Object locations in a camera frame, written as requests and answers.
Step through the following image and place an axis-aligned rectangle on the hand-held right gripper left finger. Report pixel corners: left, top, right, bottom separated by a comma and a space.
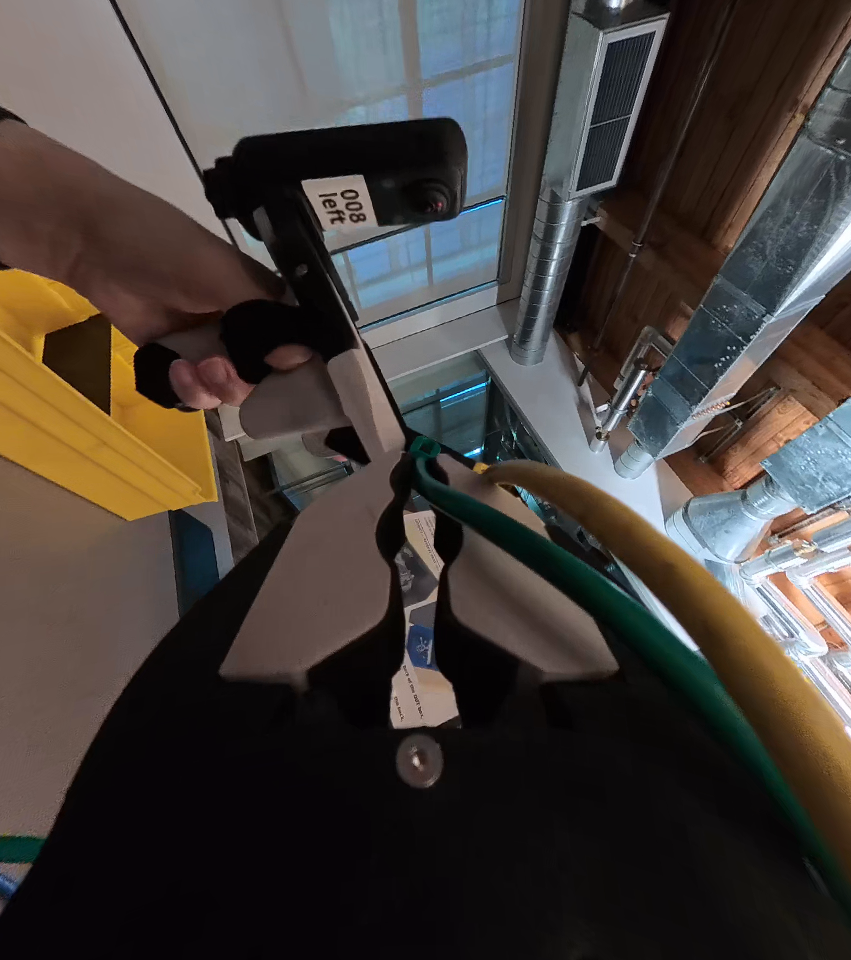
219, 457, 408, 689

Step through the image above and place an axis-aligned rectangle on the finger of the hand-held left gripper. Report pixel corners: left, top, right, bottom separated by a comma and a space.
326, 345, 409, 466

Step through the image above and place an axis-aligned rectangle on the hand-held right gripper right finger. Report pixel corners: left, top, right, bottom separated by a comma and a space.
435, 459, 619, 685

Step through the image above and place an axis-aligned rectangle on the green ethernet cable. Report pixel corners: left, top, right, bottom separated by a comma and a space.
0, 437, 851, 960

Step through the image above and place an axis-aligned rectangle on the yellow ethernet cable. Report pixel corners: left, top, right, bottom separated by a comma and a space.
0, 459, 851, 960

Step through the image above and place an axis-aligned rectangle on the person's left hand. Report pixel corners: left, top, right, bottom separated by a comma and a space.
16, 120, 316, 414

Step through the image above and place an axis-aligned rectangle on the instruction poster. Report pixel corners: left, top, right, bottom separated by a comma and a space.
391, 510, 466, 729

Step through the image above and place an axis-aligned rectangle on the large window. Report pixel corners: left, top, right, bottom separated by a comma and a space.
245, 0, 528, 331

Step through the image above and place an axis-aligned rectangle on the silver insulated pipe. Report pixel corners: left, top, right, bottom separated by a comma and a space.
589, 326, 676, 456

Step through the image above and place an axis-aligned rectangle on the yellow plastic bin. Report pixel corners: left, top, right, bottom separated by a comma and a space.
0, 253, 220, 522

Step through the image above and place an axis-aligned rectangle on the round spiral air duct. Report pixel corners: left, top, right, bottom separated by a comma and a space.
510, 187, 586, 366

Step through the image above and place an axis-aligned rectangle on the large silver conical duct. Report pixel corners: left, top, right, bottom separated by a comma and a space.
664, 476, 798, 565

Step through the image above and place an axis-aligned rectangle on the grey wall air vent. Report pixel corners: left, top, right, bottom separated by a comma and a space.
545, 7, 670, 202

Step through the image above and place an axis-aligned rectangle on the foil wrapped rectangular duct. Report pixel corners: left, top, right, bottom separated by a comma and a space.
624, 0, 851, 481

